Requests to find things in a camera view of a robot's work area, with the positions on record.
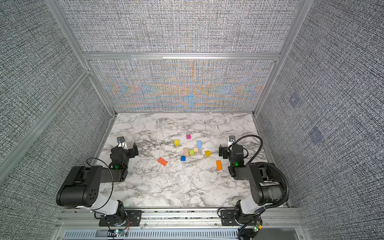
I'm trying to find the orange wood block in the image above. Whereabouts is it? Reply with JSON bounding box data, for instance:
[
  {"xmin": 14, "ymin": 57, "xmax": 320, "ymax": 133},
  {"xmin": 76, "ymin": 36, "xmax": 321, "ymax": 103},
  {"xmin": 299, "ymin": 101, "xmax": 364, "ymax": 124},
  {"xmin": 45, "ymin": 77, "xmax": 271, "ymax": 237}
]
[{"xmin": 216, "ymin": 160, "xmax": 223, "ymax": 171}]

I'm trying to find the light blue wood block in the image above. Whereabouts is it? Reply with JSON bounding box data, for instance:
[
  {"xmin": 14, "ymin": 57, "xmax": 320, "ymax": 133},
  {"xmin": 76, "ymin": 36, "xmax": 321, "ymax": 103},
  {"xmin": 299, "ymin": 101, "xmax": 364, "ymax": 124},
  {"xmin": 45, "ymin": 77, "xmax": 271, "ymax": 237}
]
[{"xmin": 197, "ymin": 140, "xmax": 203, "ymax": 150}]

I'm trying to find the red-orange wood block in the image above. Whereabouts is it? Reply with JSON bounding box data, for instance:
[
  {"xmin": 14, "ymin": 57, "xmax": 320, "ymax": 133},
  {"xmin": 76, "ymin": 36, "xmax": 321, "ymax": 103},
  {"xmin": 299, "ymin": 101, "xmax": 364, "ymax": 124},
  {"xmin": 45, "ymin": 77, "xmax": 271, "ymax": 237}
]
[{"xmin": 158, "ymin": 158, "xmax": 168, "ymax": 166}]

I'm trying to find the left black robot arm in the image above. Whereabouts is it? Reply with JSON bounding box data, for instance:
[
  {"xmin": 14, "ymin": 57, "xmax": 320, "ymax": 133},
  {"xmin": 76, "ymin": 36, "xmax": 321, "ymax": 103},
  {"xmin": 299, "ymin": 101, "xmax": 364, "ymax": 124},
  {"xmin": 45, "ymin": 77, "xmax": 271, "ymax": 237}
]
[{"xmin": 56, "ymin": 138, "xmax": 142, "ymax": 230}]

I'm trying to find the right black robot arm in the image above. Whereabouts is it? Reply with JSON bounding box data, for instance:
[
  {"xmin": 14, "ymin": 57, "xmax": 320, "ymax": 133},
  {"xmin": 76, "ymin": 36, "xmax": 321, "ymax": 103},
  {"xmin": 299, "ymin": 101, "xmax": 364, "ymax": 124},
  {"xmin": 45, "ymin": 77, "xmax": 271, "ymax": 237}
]
[{"xmin": 219, "ymin": 145, "xmax": 290, "ymax": 226}]

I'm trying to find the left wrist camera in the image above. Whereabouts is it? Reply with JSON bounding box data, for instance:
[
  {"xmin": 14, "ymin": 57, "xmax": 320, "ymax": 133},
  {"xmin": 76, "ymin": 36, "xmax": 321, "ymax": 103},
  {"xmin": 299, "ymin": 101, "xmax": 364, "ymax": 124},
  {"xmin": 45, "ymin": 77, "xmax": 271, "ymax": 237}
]
[{"xmin": 117, "ymin": 137, "xmax": 126, "ymax": 148}]

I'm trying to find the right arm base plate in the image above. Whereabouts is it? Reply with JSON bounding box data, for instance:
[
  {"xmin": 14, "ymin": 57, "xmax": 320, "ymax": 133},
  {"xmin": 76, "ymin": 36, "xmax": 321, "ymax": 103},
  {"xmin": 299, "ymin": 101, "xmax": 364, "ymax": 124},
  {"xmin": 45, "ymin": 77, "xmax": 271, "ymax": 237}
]
[{"xmin": 220, "ymin": 209, "xmax": 263, "ymax": 227}]

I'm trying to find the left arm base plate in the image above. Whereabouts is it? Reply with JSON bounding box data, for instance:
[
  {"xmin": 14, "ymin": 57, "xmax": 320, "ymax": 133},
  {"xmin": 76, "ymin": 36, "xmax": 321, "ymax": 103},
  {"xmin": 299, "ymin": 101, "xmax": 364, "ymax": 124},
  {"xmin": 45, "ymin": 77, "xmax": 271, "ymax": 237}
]
[{"xmin": 99, "ymin": 210, "xmax": 143, "ymax": 228}]

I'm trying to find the aluminium mounting rail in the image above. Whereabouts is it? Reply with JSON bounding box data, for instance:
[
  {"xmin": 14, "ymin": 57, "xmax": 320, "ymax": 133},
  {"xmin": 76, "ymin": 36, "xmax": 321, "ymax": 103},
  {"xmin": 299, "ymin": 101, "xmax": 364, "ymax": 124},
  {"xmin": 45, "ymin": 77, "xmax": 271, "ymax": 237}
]
[{"xmin": 55, "ymin": 206, "xmax": 307, "ymax": 230}]

